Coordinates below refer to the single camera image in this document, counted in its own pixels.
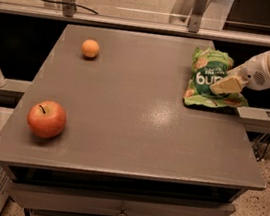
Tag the green rice chip bag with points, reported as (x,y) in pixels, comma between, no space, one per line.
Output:
(208,67)

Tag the orange fruit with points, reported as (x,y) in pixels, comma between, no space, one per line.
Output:
(90,48)

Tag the metal frame rail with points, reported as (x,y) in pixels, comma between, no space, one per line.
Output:
(136,25)

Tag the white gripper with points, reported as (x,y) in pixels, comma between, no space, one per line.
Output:
(255,74)

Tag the red apple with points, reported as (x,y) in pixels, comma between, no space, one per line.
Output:
(47,119)

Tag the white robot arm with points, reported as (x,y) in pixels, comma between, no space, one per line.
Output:
(253,74)

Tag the grey drawer cabinet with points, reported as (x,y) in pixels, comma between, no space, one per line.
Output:
(130,146)

